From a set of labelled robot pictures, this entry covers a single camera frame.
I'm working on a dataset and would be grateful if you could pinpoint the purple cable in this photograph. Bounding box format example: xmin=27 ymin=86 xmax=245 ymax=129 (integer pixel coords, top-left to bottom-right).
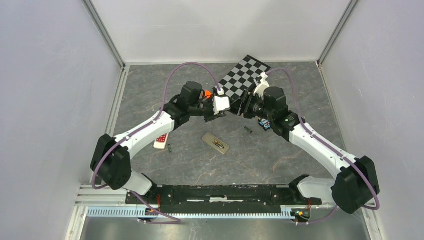
xmin=91 ymin=61 xmax=222 ymax=225
xmin=264 ymin=68 xmax=381 ymax=226

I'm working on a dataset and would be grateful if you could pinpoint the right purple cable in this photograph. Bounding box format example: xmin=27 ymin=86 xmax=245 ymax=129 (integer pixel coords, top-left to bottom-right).
xmin=264 ymin=68 xmax=381 ymax=226

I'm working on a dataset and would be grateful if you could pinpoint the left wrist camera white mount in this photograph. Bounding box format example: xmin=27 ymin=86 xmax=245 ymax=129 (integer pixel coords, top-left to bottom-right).
xmin=212 ymin=88 xmax=231 ymax=115

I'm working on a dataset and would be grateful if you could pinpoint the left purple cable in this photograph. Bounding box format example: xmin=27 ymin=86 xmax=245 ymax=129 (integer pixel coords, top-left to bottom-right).
xmin=91 ymin=61 xmax=222 ymax=225

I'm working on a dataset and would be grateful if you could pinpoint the orange tape roll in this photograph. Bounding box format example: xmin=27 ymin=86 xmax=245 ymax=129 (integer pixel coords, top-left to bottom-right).
xmin=203 ymin=90 xmax=213 ymax=99

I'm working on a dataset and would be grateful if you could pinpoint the blue black owl toy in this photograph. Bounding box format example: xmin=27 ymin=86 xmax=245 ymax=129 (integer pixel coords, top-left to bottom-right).
xmin=258 ymin=118 xmax=271 ymax=131

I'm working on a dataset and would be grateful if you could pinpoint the red white remote control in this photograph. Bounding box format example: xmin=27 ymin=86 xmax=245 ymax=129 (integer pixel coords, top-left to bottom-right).
xmin=153 ymin=133 xmax=169 ymax=150

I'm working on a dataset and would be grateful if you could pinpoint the white beige remote control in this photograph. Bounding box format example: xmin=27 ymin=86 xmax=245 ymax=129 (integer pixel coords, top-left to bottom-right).
xmin=202 ymin=132 xmax=230 ymax=155

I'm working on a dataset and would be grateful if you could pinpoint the folded black chessboard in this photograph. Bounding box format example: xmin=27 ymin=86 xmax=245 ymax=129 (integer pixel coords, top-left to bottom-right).
xmin=219 ymin=55 xmax=271 ymax=115

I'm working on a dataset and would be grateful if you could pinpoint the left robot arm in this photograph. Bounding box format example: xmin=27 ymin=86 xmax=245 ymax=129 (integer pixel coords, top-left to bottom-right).
xmin=90 ymin=81 xmax=230 ymax=204

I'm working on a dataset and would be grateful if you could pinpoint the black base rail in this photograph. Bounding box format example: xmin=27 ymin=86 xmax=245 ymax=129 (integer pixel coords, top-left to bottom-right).
xmin=142 ymin=184 xmax=323 ymax=214

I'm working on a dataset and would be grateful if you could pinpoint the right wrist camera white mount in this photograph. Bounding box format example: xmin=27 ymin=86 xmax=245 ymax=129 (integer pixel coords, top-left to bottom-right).
xmin=253 ymin=72 xmax=270 ymax=100

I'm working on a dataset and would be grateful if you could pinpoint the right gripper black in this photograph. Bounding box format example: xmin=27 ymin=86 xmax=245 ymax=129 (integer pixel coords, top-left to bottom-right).
xmin=229 ymin=89 xmax=275 ymax=122

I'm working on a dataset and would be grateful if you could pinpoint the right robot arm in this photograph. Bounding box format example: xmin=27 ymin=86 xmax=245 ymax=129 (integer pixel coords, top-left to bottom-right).
xmin=239 ymin=87 xmax=381 ymax=214

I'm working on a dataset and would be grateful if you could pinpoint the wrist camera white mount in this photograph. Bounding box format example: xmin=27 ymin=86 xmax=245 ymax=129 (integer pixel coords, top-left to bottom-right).
xmin=253 ymin=72 xmax=270 ymax=100
xmin=212 ymin=88 xmax=231 ymax=115

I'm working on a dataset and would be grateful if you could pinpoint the single AA battery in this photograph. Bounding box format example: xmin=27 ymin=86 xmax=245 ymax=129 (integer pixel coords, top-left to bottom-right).
xmin=213 ymin=140 xmax=225 ymax=149

